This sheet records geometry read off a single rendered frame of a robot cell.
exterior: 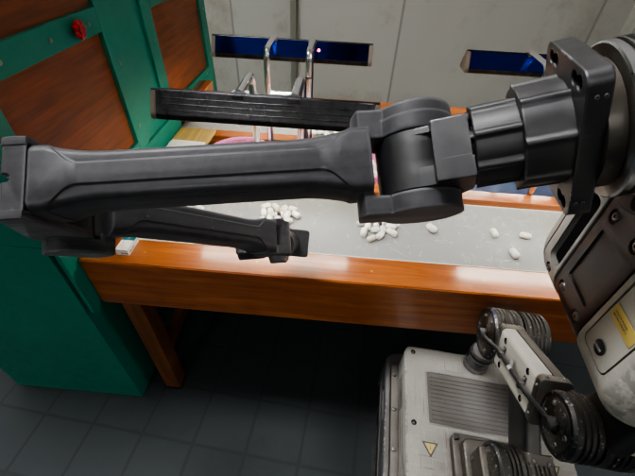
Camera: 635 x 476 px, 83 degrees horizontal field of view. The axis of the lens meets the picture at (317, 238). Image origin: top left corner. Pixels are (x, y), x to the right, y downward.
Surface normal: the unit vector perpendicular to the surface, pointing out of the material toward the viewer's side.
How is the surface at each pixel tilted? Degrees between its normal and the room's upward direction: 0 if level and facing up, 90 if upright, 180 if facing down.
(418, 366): 0
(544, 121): 53
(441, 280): 0
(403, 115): 46
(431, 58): 90
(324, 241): 0
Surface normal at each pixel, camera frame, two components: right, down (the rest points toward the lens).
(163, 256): 0.04, -0.73
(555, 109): -0.34, -0.15
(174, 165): 0.03, -0.16
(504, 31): -0.17, 0.66
